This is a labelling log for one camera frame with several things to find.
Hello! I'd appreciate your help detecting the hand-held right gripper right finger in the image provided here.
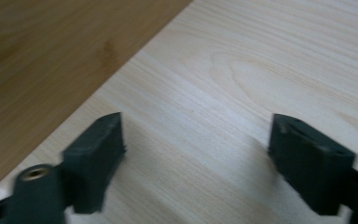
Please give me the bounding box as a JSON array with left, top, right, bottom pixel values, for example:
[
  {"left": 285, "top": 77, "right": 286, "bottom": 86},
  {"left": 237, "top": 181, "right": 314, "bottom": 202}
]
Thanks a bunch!
[{"left": 267, "top": 113, "right": 357, "bottom": 217}]

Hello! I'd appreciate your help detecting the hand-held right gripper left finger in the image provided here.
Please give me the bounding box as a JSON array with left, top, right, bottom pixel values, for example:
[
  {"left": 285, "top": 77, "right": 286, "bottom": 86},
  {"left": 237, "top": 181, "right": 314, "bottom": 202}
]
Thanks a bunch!
[{"left": 62, "top": 112, "right": 127, "bottom": 216}]

